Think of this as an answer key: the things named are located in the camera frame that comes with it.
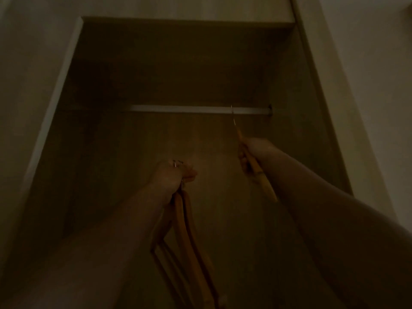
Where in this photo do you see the person's left hand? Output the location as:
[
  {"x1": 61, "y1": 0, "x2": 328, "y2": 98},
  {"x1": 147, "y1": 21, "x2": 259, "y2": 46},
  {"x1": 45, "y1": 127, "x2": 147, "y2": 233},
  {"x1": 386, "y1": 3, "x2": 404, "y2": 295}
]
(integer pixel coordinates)
[{"x1": 151, "y1": 160, "x2": 198, "y2": 200}]

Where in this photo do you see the person's right forearm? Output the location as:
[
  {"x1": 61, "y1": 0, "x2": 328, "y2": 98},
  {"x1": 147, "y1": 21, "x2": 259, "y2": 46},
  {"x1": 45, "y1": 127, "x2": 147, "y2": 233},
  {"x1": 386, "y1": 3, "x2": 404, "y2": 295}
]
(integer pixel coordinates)
[{"x1": 257, "y1": 146, "x2": 412, "y2": 309}]

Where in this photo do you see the metal closet rod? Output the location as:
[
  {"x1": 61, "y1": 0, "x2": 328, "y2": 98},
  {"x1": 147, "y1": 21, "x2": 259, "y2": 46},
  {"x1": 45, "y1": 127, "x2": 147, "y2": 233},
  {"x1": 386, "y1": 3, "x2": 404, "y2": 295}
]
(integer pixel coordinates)
[{"x1": 127, "y1": 105, "x2": 273, "y2": 115}]

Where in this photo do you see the person's right hand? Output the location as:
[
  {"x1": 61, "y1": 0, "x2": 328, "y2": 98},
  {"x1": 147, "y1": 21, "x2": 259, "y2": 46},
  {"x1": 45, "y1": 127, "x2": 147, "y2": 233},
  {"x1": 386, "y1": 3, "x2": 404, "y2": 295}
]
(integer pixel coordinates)
[{"x1": 238, "y1": 137, "x2": 280, "y2": 174}]

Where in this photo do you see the wooden wardrobe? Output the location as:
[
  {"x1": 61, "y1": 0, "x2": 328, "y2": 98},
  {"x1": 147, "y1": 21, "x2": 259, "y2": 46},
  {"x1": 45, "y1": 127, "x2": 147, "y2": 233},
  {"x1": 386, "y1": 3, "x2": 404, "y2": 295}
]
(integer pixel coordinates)
[{"x1": 0, "y1": 16, "x2": 398, "y2": 309}]

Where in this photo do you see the person's left forearm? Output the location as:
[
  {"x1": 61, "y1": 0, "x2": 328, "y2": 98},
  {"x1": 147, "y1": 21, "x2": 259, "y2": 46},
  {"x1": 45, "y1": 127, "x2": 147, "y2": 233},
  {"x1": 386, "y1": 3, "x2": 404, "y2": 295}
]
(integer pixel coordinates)
[{"x1": 0, "y1": 185, "x2": 174, "y2": 309}]

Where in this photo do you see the wooden clothes hanger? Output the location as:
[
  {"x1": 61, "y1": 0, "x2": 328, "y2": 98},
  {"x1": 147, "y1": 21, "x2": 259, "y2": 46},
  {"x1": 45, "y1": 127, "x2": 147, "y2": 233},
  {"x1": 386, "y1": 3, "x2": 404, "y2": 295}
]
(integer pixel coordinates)
[
  {"x1": 230, "y1": 105, "x2": 278, "y2": 203},
  {"x1": 150, "y1": 193, "x2": 194, "y2": 309},
  {"x1": 173, "y1": 160, "x2": 223, "y2": 309}
]

